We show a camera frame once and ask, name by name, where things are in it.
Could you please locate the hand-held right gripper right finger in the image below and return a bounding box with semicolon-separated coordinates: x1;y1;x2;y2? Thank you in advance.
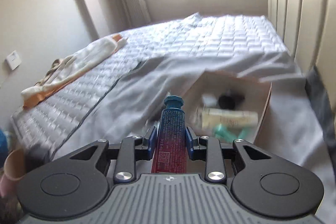
185;126;274;184

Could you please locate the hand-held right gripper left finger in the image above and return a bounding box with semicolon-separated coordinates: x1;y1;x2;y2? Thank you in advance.
70;126;158;184

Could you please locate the red and blue tube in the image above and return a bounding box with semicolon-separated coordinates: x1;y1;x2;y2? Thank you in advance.
151;94;188;175

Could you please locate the teal plastic object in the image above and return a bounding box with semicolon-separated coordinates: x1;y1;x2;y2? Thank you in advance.
212;123;249;141

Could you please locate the cream tube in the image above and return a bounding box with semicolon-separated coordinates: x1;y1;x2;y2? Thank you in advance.
200;107;259;129

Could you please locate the small white object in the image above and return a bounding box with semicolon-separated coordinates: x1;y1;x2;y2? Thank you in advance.
201;94;217;107

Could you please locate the pink cardboard box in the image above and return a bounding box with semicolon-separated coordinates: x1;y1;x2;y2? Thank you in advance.
183;70;272;145

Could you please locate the grey blanket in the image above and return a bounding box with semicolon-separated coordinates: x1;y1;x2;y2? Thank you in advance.
49;50;336;190

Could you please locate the round black object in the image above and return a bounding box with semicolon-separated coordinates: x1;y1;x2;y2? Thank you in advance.
217;92;246;111

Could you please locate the white and orange cloth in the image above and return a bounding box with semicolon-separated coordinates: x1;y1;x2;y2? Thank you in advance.
20;33;128;109

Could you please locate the quilted grey mattress cover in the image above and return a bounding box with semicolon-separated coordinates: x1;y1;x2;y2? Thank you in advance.
10;13;290;157

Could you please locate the brown cup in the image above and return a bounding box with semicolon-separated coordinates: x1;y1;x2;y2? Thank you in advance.
5;148;27;182

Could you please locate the dark grey cloth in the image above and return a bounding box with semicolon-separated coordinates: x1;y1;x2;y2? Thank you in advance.
304;66;336;155

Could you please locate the blue object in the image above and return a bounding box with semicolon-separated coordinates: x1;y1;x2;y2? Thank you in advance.
0;129;9;170

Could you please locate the pink object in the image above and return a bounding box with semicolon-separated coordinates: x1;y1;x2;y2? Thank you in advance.
0;174;14;199

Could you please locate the beige padded headboard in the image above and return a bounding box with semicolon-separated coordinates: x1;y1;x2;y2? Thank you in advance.
267;0;336;100

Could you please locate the white wall socket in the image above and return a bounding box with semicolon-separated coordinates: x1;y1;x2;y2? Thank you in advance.
6;50;22;70

